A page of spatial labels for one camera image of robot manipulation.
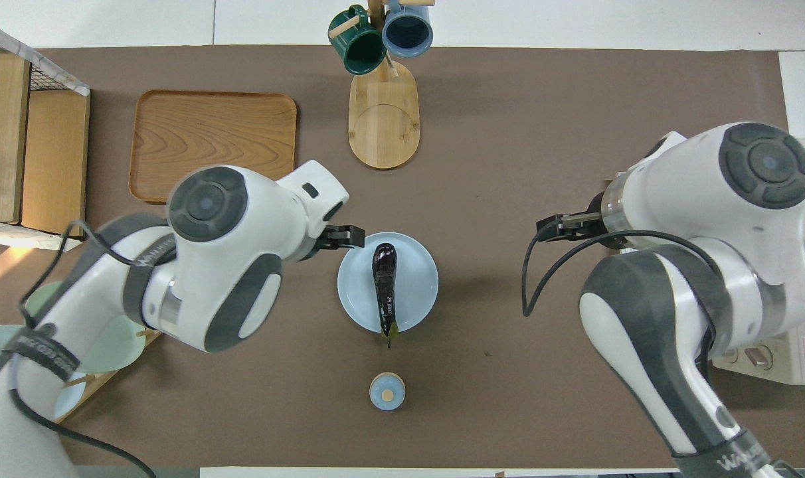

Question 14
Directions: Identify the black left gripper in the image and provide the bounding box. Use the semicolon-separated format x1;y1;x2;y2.
302;219;366;261

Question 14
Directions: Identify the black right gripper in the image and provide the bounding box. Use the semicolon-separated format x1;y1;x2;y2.
561;211;608;241

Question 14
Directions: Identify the dark purple eggplant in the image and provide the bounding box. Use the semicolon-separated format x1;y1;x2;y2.
371;243;401;349

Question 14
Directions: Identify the light blue round plate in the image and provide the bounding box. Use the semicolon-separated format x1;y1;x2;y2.
337;232;439;335

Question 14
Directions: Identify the beige toaster oven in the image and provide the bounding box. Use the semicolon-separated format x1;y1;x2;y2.
711;137;805;386

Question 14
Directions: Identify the brown table mat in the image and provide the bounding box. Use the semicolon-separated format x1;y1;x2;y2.
0;45;805;469

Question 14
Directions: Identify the wooden mug tree stand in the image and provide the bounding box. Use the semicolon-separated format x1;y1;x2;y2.
329;0;436;170

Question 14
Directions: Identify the small blue lidded jar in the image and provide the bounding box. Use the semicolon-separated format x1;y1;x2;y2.
369;372;406;412

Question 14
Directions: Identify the rectangular wooden tray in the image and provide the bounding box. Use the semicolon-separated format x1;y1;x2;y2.
128;90;298;204

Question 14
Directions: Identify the dark green mug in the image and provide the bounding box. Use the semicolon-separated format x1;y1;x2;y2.
328;5;387;76

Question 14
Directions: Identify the blue grey mug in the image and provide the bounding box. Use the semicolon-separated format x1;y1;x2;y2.
381;0;434;58

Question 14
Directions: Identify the pale green plate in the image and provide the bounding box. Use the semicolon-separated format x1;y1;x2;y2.
24;282;144;374

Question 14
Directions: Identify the wooden dish rack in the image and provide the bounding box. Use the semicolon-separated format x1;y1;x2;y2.
60;329;164;426

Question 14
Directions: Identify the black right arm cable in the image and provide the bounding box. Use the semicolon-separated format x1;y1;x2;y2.
522;216;715;318

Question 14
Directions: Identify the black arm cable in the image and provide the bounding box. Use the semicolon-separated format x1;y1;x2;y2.
7;219;157;478
522;216;715;318

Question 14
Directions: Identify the wooden shelf with wire mesh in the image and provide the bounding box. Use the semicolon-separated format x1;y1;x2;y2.
0;15;91;252

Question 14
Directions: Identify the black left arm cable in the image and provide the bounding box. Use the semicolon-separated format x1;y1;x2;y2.
7;219;157;478

